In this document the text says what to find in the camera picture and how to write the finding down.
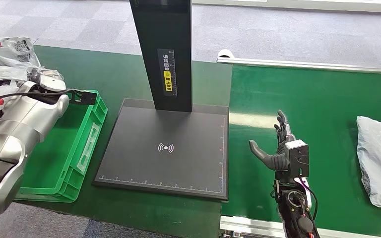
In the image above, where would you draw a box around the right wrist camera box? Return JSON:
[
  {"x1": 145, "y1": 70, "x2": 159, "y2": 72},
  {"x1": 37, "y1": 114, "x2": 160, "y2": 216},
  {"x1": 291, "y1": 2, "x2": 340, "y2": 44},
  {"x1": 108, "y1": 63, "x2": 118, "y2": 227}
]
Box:
[{"x1": 285, "y1": 139, "x2": 310, "y2": 177}]

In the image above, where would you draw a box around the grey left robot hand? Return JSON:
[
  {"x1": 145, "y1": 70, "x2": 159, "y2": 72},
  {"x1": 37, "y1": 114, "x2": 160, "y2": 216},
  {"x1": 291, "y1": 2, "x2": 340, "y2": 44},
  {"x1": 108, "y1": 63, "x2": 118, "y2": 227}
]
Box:
[{"x1": 26, "y1": 65, "x2": 64, "y2": 87}]

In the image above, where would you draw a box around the green plastic crate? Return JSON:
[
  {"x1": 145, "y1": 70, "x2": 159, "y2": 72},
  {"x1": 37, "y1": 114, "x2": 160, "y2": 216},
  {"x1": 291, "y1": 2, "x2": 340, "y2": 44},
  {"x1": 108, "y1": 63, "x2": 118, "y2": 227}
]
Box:
[{"x1": 14, "y1": 90, "x2": 108, "y2": 203}]

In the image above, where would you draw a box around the black and yellow label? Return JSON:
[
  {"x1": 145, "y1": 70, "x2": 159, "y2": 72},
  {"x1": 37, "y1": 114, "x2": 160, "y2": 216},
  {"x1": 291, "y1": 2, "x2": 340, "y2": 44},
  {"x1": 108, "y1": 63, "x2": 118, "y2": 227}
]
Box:
[{"x1": 157, "y1": 48, "x2": 178, "y2": 98}]

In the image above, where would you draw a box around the white printed courier bag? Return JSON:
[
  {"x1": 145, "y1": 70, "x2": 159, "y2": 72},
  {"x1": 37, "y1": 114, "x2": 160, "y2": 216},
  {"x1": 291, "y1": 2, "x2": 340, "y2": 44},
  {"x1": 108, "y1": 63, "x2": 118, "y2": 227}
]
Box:
[{"x1": 0, "y1": 36, "x2": 42, "y2": 139}]

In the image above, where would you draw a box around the black inbound scanning machine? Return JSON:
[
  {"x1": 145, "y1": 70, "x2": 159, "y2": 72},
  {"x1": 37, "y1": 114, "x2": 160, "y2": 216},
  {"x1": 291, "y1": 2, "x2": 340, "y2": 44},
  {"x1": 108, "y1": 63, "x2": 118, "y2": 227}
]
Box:
[{"x1": 93, "y1": 0, "x2": 230, "y2": 201}]

